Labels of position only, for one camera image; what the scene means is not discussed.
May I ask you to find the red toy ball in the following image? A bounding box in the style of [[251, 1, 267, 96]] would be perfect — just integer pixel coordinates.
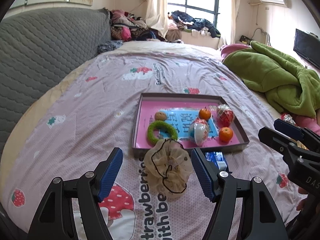
[[216, 104, 235, 127]]

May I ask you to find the orange tangerine with stem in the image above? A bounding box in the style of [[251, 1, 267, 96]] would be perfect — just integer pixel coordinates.
[[199, 107, 212, 121]]

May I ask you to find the blue snack packet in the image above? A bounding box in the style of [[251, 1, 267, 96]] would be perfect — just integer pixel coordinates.
[[204, 152, 229, 172]]

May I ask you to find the person's right hand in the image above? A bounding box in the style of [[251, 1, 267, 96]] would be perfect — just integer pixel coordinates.
[[296, 187, 309, 211]]

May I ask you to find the white red toy egg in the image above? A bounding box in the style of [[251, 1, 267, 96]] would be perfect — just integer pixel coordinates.
[[188, 118, 209, 146]]

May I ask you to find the green fleece blanket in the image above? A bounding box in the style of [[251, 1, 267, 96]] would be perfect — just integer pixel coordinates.
[[222, 41, 319, 119]]

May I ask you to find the green fuzzy scrunchie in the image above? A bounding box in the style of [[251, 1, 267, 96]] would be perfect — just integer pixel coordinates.
[[146, 120, 178, 145]]

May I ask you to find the grey quilted headboard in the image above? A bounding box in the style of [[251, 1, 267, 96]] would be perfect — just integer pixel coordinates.
[[1, 7, 111, 148]]

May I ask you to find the black television screen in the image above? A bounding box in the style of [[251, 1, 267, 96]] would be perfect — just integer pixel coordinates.
[[293, 29, 320, 69]]

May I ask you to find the pink pillow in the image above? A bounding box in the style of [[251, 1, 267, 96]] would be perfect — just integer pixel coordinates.
[[221, 43, 251, 61]]

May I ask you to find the beige sheer scrunchie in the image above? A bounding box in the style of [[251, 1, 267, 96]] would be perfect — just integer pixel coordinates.
[[144, 139, 193, 198]]

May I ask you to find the right beige curtain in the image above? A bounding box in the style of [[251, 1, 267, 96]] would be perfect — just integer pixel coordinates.
[[225, 0, 240, 44]]

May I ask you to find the pink strawberry print bedsheet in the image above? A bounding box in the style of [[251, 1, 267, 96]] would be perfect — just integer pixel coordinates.
[[1, 42, 301, 239]]

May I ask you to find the beige curtain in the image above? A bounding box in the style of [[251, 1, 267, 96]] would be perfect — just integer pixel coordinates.
[[144, 0, 168, 38], [225, 0, 240, 44]]

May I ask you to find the clothes pile on windowsill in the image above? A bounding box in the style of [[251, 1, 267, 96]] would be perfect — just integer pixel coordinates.
[[168, 10, 221, 38]]

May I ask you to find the grey cardboard box tray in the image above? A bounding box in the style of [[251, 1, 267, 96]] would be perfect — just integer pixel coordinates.
[[132, 93, 249, 158]]

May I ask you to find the clothes pile beside bed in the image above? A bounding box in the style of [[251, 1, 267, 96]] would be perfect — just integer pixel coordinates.
[[110, 9, 167, 42]]

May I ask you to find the red silver snack wrapper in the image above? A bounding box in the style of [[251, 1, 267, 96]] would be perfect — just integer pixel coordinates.
[[280, 113, 296, 126]]

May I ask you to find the brown walnut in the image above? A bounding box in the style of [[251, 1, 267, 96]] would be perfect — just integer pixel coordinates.
[[155, 111, 167, 121]]

